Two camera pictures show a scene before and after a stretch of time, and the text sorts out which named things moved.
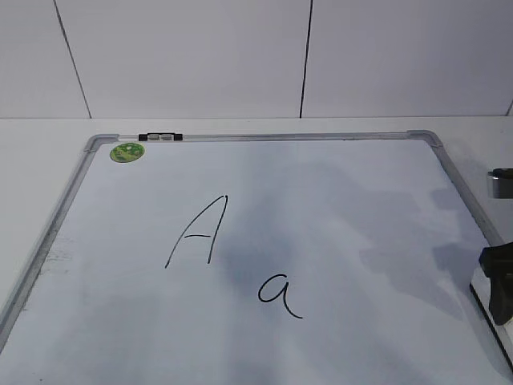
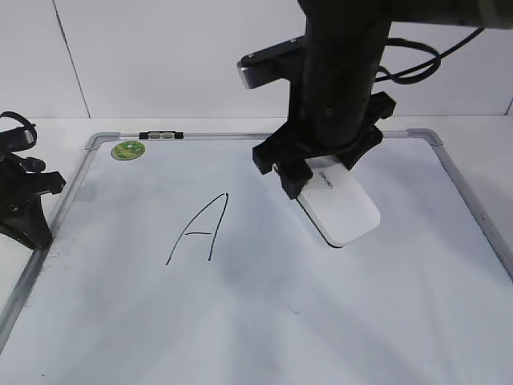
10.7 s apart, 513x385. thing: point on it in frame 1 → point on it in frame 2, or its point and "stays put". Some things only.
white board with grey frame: [335, 257] stays put
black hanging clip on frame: [160, 136] stays put
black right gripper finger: [497, 263] → [294, 175]
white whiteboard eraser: [502, 334] → [337, 203]
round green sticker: [127, 152] stays put
